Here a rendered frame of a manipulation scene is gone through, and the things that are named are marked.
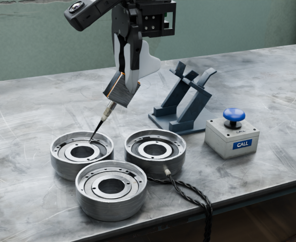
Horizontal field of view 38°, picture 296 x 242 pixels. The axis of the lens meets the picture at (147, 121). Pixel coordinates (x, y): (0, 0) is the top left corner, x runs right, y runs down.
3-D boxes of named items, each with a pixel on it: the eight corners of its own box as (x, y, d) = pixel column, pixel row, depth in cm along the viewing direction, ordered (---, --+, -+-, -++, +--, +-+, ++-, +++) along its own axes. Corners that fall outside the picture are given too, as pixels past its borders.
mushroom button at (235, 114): (228, 142, 77) (231, 117, 75) (216, 131, 81) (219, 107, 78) (246, 138, 79) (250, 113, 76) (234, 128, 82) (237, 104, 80)
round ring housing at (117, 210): (108, 235, 59) (108, 212, 57) (62, 200, 65) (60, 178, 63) (160, 202, 66) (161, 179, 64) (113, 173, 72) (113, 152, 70)
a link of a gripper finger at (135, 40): (143, 71, 67) (142, 14, 64) (134, 72, 67) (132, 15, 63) (131, 64, 71) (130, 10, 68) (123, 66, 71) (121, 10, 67)
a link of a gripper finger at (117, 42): (150, 83, 77) (154, 34, 72) (119, 88, 74) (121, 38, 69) (143, 76, 79) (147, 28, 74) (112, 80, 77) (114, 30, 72)
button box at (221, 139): (224, 160, 77) (227, 136, 74) (204, 141, 82) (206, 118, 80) (261, 151, 80) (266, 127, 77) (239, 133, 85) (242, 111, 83)
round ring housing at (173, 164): (116, 153, 77) (116, 133, 76) (170, 144, 81) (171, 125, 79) (136, 187, 69) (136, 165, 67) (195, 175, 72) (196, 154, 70)
